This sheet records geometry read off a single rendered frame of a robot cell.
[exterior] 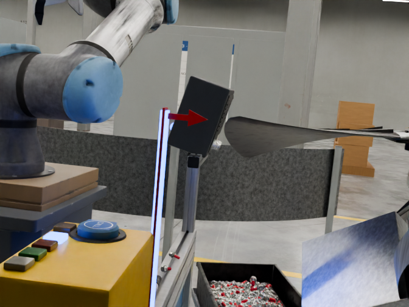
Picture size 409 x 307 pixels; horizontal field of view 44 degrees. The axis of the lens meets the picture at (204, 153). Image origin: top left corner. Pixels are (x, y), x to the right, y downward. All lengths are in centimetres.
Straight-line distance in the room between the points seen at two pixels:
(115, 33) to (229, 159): 165
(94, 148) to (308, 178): 117
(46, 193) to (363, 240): 51
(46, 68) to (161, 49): 626
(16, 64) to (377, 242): 65
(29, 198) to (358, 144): 823
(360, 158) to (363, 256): 825
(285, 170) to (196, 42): 448
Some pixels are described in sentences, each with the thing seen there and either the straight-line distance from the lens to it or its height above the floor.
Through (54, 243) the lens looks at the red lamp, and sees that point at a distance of 47.
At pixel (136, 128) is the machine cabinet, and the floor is 58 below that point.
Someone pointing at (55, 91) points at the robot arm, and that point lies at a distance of 88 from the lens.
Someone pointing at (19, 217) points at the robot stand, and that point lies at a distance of 84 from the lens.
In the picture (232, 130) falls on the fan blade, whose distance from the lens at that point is 70.
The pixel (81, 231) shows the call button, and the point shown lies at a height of 108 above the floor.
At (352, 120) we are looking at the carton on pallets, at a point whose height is 92.
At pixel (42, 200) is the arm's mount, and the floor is 102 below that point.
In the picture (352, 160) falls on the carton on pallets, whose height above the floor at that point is 24.
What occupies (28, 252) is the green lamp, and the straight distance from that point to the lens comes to 45.
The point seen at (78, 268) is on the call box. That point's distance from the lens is 43.
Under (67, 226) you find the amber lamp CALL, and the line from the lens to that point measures 52.
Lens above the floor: 122
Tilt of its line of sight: 7 degrees down
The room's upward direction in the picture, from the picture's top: 5 degrees clockwise
